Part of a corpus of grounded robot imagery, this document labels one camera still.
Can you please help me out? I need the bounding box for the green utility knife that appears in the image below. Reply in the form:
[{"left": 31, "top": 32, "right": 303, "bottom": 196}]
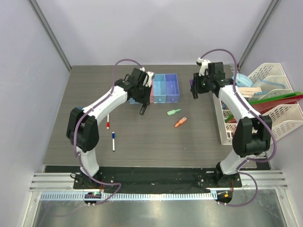
[{"left": 167, "top": 109, "right": 181, "bottom": 116}]

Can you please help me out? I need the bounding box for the purple capped black highlighter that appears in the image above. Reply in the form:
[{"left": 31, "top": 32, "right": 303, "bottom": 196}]
[{"left": 189, "top": 79, "right": 194, "bottom": 87}]

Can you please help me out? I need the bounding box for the purple plastic box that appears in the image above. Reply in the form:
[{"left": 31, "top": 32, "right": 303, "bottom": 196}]
[{"left": 165, "top": 74, "right": 180, "bottom": 103}]

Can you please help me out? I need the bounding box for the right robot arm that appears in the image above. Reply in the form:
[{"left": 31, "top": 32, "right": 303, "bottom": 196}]
[{"left": 190, "top": 58, "right": 272, "bottom": 187}]

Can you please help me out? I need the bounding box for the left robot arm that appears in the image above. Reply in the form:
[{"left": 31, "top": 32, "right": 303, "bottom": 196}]
[{"left": 66, "top": 68, "right": 154, "bottom": 189}]

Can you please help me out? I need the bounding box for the pink plastic box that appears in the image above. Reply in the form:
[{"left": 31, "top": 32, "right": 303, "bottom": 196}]
[{"left": 150, "top": 87, "right": 154, "bottom": 103}]

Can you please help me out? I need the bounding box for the light blue box left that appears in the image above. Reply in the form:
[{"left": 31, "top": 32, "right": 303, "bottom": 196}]
[{"left": 129, "top": 98, "right": 139, "bottom": 104}]

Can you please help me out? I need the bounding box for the light blue box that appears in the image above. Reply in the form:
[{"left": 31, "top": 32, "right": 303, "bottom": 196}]
[
  {"left": 153, "top": 74, "right": 167, "bottom": 103},
  {"left": 129, "top": 98, "right": 139, "bottom": 104}
]

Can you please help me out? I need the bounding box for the light blue box middle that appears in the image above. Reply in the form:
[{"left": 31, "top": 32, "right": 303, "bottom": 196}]
[{"left": 153, "top": 74, "right": 167, "bottom": 103}]

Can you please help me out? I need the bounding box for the red capped white marker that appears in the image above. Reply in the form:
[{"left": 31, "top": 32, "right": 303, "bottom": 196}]
[{"left": 106, "top": 114, "right": 110, "bottom": 129}]

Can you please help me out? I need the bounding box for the blue capped white marker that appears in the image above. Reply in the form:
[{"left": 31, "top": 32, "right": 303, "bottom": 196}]
[{"left": 112, "top": 132, "right": 116, "bottom": 152}]

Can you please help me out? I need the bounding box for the white mesh basket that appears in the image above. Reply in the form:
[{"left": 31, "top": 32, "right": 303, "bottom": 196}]
[{"left": 213, "top": 94, "right": 237, "bottom": 145}]

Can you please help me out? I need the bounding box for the wooden stick bundle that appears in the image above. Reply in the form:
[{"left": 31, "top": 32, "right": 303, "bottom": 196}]
[{"left": 238, "top": 87, "right": 262, "bottom": 98}]

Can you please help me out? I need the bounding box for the white mesh file rack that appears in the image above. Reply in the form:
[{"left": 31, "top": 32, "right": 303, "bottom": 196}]
[{"left": 249, "top": 63, "right": 303, "bottom": 140}]

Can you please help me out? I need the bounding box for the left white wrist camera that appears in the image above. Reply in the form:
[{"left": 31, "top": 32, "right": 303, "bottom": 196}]
[{"left": 140, "top": 67, "right": 155, "bottom": 87}]

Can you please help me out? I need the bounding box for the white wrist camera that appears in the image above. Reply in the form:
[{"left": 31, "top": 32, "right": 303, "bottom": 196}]
[
  {"left": 196, "top": 58, "right": 211, "bottom": 76},
  {"left": 140, "top": 67, "right": 155, "bottom": 87}
]

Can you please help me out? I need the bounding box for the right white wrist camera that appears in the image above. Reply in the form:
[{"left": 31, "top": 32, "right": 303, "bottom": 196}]
[{"left": 196, "top": 58, "right": 211, "bottom": 76}]

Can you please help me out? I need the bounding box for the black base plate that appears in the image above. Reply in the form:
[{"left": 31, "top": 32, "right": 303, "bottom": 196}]
[{"left": 73, "top": 166, "right": 242, "bottom": 193}]

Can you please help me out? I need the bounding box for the white slotted cable duct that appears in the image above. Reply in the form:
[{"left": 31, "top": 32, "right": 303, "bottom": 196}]
[{"left": 40, "top": 191, "right": 217, "bottom": 201}]

